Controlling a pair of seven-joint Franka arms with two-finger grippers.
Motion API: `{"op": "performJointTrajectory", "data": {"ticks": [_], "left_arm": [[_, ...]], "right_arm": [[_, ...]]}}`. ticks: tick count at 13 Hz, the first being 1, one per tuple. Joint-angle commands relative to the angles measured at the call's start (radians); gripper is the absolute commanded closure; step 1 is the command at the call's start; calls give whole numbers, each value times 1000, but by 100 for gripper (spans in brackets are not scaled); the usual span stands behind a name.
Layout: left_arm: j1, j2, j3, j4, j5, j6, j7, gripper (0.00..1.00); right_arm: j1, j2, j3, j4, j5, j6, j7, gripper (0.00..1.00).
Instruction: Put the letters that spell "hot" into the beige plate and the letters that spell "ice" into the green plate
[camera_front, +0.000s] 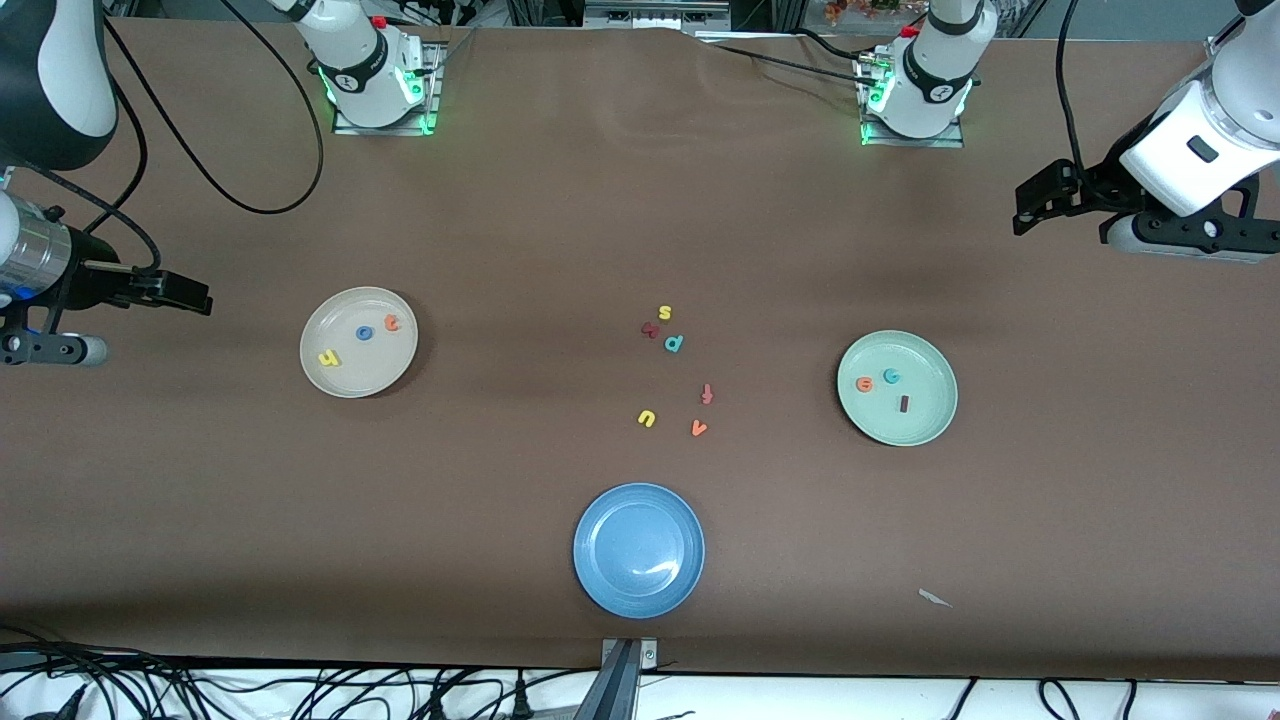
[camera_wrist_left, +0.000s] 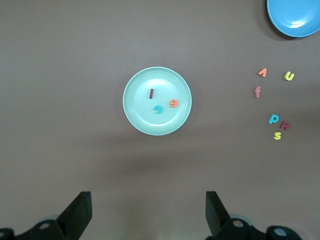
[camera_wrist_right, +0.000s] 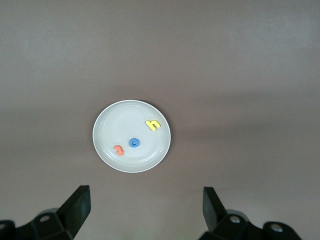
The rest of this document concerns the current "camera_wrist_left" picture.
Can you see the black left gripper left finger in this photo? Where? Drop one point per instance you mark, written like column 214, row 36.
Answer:
column 72, row 220

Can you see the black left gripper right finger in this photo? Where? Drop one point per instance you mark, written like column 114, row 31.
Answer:
column 225, row 222

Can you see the orange foam letter e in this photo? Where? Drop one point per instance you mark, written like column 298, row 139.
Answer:
column 173, row 103

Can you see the teal foam letter c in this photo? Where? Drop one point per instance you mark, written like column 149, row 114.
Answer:
column 158, row 109

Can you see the dark red foam letter l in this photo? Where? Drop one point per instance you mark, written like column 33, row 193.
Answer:
column 151, row 93

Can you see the yellow foam letter s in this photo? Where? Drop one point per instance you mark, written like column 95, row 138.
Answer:
column 277, row 135

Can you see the teal foam letter p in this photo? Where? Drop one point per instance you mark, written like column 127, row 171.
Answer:
column 271, row 120

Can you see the pale green round plate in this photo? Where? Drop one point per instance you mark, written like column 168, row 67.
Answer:
column 140, row 110

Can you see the pink foam letter f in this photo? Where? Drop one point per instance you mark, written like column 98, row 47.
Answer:
column 257, row 92

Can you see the orange foam letter v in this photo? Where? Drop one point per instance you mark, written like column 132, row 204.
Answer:
column 262, row 72

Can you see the yellow foam letter u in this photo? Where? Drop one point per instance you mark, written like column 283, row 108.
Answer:
column 289, row 76

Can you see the blue round plate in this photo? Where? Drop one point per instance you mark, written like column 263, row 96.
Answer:
column 295, row 15

